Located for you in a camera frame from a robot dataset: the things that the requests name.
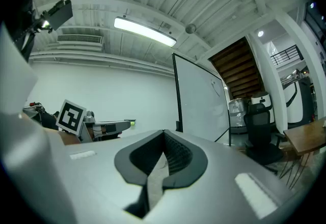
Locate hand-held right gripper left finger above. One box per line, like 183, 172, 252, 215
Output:
55, 130, 164, 224

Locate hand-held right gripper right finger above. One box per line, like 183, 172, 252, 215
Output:
145, 130, 293, 224

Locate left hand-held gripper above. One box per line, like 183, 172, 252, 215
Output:
56, 99, 131, 143

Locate white board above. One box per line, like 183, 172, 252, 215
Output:
172, 52, 232, 147

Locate black office chair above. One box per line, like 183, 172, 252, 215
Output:
243, 103, 286, 174

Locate plastic wrapped machine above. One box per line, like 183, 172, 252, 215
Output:
228, 99, 252, 134

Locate white air vent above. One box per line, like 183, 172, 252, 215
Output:
57, 34, 103, 45

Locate long ceiling light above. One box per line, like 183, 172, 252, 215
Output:
114, 16, 177, 47

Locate white rounded robot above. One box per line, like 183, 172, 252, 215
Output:
251, 91, 275, 127

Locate wooden table black legs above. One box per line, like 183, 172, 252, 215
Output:
279, 116, 326, 189

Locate white black curved machine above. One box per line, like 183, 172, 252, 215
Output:
282, 74, 315, 124

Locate brown wooden staircase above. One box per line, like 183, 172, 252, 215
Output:
208, 36, 266, 99

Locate person's black clothing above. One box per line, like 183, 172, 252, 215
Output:
0, 0, 36, 62

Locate black metal railing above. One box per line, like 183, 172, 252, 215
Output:
270, 44, 304, 66

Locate black head-worn camera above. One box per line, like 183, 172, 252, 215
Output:
33, 0, 74, 34

